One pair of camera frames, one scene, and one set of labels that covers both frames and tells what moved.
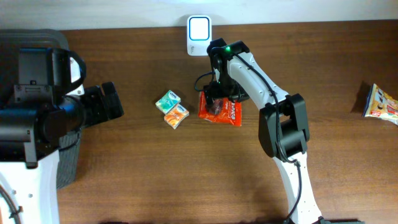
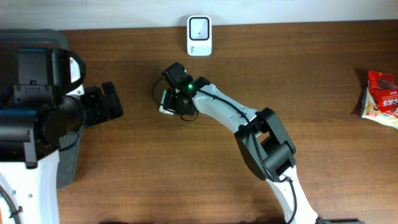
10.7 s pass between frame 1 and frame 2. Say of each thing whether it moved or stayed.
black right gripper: moved
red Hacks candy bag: moved
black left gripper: stayed
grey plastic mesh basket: stayed
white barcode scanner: stayed
